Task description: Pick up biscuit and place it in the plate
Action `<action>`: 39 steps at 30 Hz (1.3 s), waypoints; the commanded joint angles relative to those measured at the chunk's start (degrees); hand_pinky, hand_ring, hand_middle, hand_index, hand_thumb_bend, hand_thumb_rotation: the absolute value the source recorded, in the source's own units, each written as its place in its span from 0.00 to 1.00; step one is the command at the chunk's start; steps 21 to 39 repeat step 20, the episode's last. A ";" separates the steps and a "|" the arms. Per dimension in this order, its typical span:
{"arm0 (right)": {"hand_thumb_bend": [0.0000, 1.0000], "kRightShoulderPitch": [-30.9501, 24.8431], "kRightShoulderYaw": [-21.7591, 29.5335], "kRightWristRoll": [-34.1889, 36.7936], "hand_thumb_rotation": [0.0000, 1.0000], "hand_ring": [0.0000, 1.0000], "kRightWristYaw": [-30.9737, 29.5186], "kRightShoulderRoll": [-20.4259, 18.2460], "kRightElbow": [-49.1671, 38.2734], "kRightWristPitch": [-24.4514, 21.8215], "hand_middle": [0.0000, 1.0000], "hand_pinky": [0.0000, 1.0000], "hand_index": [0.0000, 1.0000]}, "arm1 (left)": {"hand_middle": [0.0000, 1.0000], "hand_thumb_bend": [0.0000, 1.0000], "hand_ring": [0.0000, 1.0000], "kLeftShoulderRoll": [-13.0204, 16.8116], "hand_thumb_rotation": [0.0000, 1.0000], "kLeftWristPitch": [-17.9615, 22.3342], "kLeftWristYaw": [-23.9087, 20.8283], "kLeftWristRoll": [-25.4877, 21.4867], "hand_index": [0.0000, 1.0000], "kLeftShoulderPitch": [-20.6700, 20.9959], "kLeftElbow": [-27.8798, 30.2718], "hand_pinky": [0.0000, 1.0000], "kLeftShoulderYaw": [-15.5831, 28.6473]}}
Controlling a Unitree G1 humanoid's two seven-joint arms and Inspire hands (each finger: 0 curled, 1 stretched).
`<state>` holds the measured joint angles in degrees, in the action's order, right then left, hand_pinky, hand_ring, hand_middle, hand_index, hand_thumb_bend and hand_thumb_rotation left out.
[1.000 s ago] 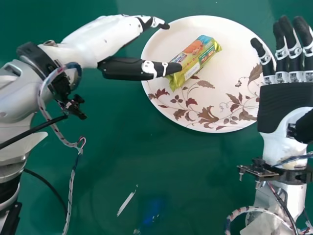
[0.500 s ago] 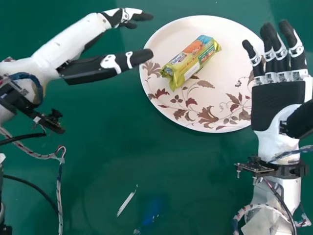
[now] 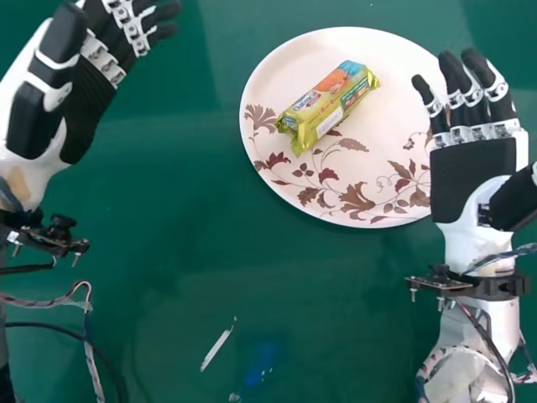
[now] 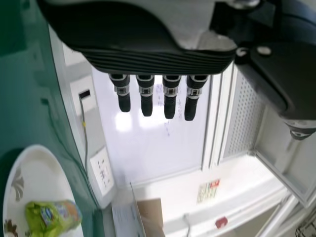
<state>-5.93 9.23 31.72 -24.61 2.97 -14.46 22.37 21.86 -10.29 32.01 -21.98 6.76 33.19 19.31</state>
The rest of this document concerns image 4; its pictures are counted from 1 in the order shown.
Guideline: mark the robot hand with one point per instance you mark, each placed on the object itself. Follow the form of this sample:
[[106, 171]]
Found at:
[[138, 37]]

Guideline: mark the yellow-green biscuit packet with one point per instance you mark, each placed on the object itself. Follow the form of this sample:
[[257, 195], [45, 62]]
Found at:
[[54, 217]]

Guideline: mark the plate with brown leaf pattern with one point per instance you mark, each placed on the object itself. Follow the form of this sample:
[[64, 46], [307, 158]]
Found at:
[[39, 177]]

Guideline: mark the white socket strip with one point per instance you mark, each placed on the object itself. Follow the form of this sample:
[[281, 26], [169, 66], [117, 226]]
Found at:
[[102, 175]]

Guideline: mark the printed paper label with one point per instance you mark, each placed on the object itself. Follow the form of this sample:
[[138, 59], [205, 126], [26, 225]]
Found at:
[[207, 192]]

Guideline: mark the brown cardboard sheet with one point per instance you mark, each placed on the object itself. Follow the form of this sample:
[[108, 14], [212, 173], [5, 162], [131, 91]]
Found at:
[[151, 214]]

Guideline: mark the red sign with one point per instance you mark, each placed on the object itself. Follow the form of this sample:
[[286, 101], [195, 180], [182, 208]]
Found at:
[[221, 222]]

